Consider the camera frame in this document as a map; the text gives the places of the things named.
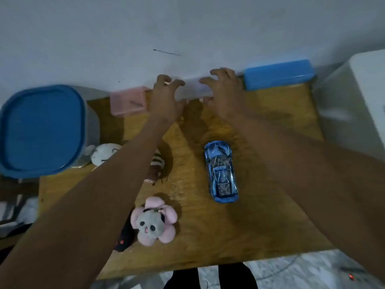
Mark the person's left hand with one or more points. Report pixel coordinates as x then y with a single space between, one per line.
164 102

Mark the person's right hand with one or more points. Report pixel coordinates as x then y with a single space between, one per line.
228 93

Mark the translucent white plastic case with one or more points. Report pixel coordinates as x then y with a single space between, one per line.
192 88

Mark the small pink plastic case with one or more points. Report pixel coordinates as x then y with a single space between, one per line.
126 102

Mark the blue plastic case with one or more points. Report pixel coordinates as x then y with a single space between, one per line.
276 73

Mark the brown striped plush pig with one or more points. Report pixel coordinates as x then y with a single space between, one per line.
156 165

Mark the blue toy car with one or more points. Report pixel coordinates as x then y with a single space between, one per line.
221 171

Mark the white plush dog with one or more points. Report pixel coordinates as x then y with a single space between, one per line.
102 153

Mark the pink flower plush panda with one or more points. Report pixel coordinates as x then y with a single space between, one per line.
152 225

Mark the blue lidded plastic container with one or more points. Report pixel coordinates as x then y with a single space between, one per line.
42 129

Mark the person's left forearm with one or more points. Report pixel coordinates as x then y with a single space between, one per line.
90 207

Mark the person's right forearm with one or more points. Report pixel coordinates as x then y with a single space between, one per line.
315 177

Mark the person's black trousers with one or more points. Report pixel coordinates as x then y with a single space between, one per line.
237 276

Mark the white cabinet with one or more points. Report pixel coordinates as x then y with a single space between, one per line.
355 102

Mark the black remote control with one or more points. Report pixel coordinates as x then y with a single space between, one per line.
124 237

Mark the dark power strip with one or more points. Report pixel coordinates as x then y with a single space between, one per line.
352 272

